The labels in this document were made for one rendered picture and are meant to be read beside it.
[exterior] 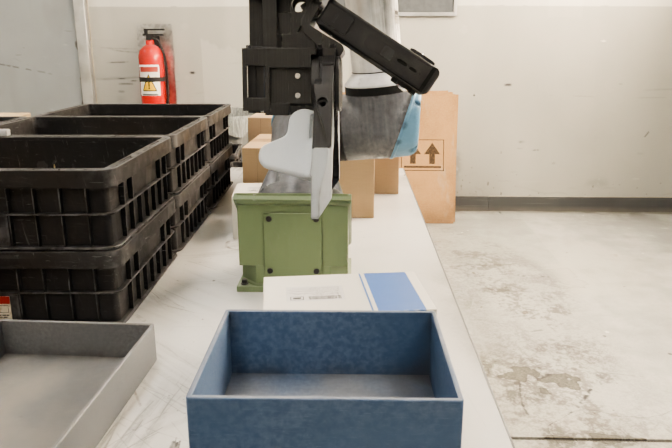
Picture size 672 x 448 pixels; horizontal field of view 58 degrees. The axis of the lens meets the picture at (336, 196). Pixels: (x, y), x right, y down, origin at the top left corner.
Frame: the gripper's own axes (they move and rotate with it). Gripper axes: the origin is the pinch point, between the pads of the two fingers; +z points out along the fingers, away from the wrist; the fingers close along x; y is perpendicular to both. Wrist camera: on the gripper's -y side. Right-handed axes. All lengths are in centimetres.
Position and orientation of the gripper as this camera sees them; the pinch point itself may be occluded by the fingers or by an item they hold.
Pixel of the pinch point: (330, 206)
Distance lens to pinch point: 55.0
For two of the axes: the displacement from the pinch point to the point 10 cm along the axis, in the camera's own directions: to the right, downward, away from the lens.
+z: 0.0, 9.9, 1.5
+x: -0.5, 1.5, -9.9
